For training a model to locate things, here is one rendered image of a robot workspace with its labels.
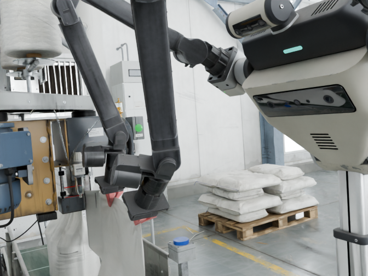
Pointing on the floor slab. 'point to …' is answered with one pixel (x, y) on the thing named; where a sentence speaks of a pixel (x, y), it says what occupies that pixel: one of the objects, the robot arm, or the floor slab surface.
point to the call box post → (183, 269)
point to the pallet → (242, 234)
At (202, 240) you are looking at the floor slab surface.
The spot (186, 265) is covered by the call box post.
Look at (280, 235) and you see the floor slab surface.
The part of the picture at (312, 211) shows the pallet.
